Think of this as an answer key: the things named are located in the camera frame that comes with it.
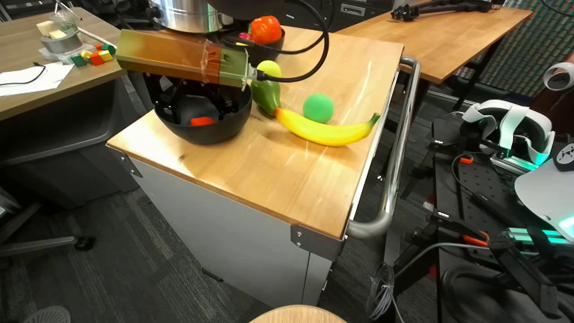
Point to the yellow toy banana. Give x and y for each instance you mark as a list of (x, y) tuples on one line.
[(326, 134)]

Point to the green toy ball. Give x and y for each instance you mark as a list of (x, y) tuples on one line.
[(318, 109)]

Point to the green toy pear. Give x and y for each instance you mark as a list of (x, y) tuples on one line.
[(266, 94)]

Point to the yellow toy lemon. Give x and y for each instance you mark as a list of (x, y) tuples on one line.
[(270, 69)]

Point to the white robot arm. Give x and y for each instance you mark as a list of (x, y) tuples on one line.
[(184, 46)]

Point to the white tool cart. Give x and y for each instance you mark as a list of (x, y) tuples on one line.
[(252, 250)]

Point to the red toy strawberry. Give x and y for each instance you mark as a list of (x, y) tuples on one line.
[(202, 121)]

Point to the black bowl with banana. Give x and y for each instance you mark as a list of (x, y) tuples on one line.
[(200, 114)]

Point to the black bowl with pepper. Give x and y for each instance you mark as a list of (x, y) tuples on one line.
[(257, 53)]

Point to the orange toy bell pepper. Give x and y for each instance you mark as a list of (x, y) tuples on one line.
[(265, 30)]

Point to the round wooden stool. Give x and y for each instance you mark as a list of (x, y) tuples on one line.
[(299, 315)]

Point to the colourful toy blocks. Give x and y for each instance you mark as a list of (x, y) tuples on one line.
[(94, 55)]

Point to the white vr headset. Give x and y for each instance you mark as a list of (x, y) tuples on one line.
[(521, 137)]

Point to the white paper sheets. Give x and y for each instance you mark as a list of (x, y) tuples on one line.
[(33, 80)]

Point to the wooden office desk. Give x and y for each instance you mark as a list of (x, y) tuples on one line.
[(21, 51)]

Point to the silver cart handle bar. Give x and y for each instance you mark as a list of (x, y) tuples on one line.
[(392, 180)]

